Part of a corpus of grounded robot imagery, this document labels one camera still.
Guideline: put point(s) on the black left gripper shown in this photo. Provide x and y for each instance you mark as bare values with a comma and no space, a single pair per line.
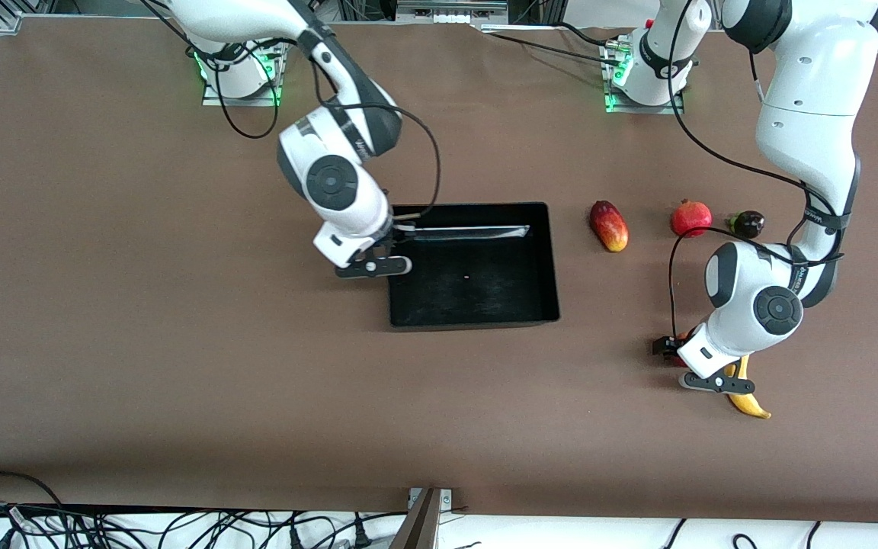
668,347

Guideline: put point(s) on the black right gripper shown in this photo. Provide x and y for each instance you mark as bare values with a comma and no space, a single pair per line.
392,239

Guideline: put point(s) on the red apple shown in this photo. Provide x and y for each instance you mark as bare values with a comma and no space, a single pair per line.
683,361

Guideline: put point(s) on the black plastic box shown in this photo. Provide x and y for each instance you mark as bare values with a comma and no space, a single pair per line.
477,290

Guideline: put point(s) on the yellow banana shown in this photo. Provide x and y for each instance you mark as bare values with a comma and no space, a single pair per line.
748,406

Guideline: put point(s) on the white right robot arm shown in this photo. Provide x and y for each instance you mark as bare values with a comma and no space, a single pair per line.
332,183

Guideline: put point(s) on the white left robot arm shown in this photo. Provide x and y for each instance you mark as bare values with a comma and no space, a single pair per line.
759,305

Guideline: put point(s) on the red pomegranate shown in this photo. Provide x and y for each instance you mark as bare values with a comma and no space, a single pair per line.
691,219

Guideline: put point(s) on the red yellow mango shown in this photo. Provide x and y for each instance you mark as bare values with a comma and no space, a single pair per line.
609,226

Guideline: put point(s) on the dark purple mangosteen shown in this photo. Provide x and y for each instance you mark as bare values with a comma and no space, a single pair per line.
747,224

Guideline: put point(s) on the black power plug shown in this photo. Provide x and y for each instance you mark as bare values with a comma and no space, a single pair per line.
361,534
296,537

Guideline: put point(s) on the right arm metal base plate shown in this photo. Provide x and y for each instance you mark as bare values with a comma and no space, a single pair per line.
214,100

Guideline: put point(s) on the silver aluminium frame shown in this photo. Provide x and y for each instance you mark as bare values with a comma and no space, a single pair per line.
447,8

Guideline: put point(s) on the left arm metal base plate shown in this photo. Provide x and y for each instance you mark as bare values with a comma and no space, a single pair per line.
622,108

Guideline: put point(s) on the metal corner bracket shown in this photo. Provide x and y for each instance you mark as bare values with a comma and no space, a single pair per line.
420,522

